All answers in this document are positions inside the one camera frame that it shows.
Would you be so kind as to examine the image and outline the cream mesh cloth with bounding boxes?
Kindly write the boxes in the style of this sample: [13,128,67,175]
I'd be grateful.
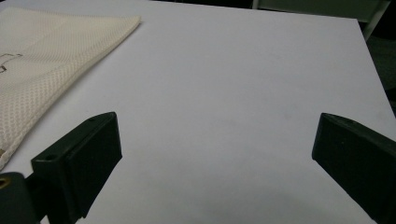
[0,7,142,172]

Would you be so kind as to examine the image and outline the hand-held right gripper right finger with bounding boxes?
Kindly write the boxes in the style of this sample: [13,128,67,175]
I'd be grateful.
[311,112,396,224]

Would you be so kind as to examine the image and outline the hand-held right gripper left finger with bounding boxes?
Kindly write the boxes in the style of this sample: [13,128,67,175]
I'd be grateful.
[31,111,123,224]

